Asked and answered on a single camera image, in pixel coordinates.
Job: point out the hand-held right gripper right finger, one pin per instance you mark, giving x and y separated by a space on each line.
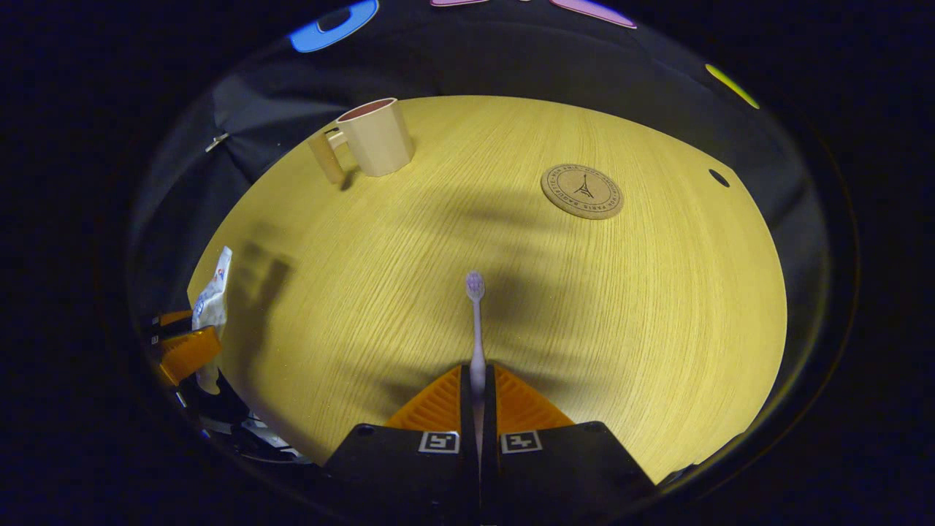
555 475

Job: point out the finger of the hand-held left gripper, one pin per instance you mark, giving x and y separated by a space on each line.
174 318
190 354

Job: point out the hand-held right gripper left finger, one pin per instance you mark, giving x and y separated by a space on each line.
409 475

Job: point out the white toothpaste tube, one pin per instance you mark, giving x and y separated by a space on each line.
213 299

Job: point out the white toothbrush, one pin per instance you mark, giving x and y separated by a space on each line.
477 343

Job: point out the beige cup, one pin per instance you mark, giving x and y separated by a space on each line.
380 142

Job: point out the round cork coaster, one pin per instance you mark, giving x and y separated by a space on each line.
582 191

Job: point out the wooden desktop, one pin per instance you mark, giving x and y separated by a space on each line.
584 314

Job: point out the small silver clip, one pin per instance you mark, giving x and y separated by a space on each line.
217 141

